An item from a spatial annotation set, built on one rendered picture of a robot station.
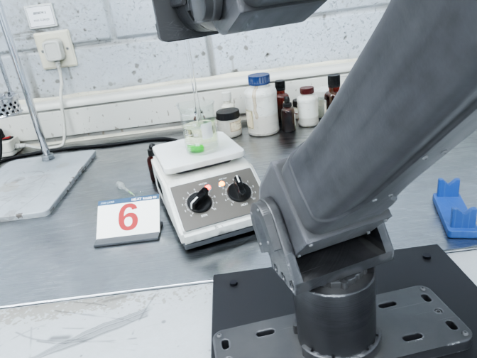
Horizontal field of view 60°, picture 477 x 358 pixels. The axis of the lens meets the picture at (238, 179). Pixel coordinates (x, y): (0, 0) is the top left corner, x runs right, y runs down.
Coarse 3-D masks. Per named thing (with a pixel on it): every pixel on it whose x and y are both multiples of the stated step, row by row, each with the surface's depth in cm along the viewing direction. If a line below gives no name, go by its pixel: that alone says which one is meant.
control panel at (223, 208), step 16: (224, 176) 57; (240, 176) 58; (176, 192) 55; (192, 192) 55; (208, 192) 55; (224, 192) 56; (256, 192) 56; (224, 208) 54; (240, 208) 54; (192, 224) 52; (208, 224) 52
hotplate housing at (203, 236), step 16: (240, 160) 61; (160, 176) 60; (176, 176) 58; (192, 176) 57; (208, 176) 57; (256, 176) 58; (160, 192) 64; (176, 208) 54; (176, 224) 53; (224, 224) 53; (240, 224) 54; (192, 240) 52; (208, 240) 53
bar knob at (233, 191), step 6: (234, 180) 55; (240, 180) 55; (234, 186) 56; (240, 186) 54; (246, 186) 56; (228, 192) 55; (234, 192) 55; (240, 192) 54; (246, 192) 55; (234, 198) 55; (240, 198) 54; (246, 198) 55
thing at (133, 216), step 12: (120, 204) 60; (132, 204) 60; (144, 204) 60; (156, 204) 59; (108, 216) 59; (120, 216) 59; (132, 216) 59; (144, 216) 59; (156, 216) 59; (108, 228) 58; (120, 228) 58; (132, 228) 58; (144, 228) 58
